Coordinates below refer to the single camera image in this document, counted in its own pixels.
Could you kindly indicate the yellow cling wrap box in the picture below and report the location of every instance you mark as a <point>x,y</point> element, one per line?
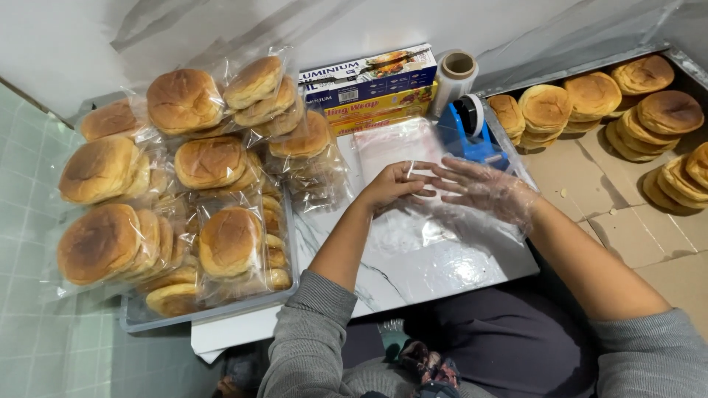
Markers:
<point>381,105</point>

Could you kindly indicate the brown cardboard sheet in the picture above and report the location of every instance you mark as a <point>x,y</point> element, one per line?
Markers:
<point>614,232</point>

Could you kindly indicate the blue aluminium foil box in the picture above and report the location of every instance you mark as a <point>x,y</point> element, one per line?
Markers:
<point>376,77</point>

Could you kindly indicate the person's left hand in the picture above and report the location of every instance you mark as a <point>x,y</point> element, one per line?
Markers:
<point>390,185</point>

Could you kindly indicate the clear plastic wrap roll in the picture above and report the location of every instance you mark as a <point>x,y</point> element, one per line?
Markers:
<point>451,83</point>

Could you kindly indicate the pile of bagged burger buns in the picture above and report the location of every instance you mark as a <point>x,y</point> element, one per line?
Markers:
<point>182,166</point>

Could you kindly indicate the stacks of unwrapped burger buns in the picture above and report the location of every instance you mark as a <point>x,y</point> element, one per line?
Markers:
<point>592,97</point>

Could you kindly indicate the metal baking tray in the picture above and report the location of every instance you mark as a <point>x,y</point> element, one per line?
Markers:
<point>553,72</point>

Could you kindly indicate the person's left fingers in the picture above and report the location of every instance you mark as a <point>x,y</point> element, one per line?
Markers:
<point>423,166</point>

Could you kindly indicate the dark trousers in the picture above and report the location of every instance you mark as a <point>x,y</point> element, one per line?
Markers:
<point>498,342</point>

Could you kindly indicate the green sock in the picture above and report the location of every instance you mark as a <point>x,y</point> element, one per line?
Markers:
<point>394,340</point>

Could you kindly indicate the grey sweater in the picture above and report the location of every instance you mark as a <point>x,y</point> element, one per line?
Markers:
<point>310,342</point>

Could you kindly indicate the person's right fingers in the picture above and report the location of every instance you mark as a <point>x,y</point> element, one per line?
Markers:
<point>459,178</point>

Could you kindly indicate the stack of clear plastic bags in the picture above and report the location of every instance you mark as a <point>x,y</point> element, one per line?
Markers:
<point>395,146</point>

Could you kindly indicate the person's right hand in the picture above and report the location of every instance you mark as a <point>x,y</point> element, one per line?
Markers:
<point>498,193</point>

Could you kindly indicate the floral patterned cloth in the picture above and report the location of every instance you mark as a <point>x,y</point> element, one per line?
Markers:
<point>428,365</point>

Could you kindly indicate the grey plastic tray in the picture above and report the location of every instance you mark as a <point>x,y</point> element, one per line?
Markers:
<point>221,319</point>

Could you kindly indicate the blue tape dispenser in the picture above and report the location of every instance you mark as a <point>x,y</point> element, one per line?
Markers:
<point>470,143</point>

